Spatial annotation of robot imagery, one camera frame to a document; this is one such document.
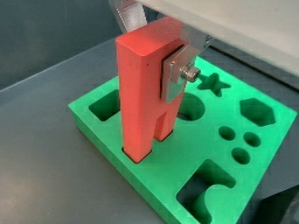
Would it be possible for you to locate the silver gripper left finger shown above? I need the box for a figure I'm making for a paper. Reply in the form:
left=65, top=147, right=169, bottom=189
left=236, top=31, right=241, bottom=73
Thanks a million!
left=108, top=0, right=147, bottom=33

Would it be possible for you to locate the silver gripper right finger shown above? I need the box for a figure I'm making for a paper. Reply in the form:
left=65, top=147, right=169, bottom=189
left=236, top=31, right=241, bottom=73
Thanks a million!
left=161, top=24, right=213, bottom=103

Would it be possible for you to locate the black curved holder stand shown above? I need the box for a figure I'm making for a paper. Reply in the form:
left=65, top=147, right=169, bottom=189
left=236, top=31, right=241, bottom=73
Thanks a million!
left=251, top=185, right=299, bottom=224

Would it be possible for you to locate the red double-square peg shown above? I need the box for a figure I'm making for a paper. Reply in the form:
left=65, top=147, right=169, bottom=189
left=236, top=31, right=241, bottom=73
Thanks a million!
left=116, top=17, right=183, bottom=162

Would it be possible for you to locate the green shape-sorter block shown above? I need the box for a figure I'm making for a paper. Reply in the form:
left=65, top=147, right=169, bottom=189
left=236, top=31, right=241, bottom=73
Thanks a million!
left=69, top=59, right=296, bottom=224

